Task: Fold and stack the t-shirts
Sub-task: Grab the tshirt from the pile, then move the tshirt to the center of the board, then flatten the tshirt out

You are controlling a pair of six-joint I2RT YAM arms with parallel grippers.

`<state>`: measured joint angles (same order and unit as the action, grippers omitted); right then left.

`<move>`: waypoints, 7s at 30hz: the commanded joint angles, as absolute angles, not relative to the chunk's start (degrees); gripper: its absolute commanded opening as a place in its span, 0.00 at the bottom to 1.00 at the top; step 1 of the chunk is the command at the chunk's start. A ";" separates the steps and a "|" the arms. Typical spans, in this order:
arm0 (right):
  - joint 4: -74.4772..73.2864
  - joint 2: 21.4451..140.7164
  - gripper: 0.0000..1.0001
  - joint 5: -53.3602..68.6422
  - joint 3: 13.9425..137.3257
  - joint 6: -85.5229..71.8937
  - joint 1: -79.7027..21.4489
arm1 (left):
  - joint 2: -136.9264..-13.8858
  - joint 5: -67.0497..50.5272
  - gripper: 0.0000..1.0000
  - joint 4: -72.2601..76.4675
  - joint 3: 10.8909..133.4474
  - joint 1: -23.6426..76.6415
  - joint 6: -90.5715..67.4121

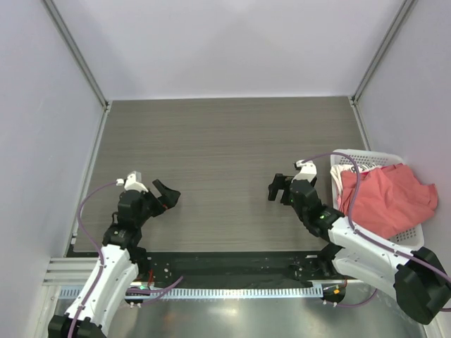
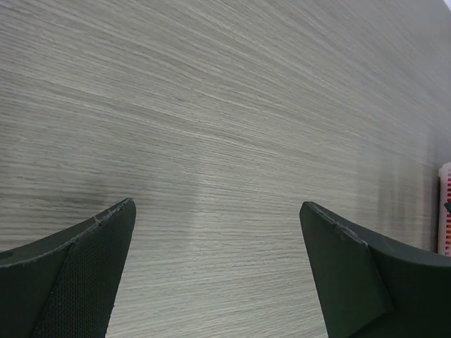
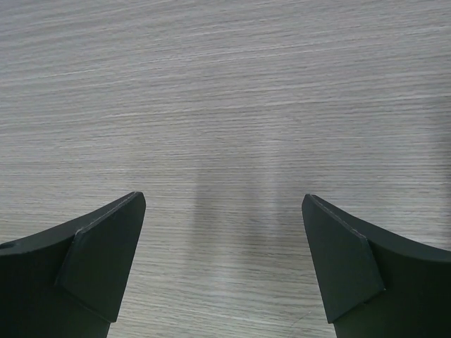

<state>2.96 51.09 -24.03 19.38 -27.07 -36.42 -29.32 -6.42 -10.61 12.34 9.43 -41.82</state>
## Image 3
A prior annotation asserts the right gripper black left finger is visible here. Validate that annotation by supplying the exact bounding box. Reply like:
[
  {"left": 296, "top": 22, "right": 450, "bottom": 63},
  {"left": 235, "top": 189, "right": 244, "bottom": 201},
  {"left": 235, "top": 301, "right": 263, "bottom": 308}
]
[{"left": 1, "top": 192, "right": 146, "bottom": 337}]

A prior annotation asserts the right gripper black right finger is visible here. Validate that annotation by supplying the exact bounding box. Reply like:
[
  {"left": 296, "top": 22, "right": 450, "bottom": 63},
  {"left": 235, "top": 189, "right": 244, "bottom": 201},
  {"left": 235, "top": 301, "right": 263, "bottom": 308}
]
[{"left": 302, "top": 194, "right": 450, "bottom": 338}]

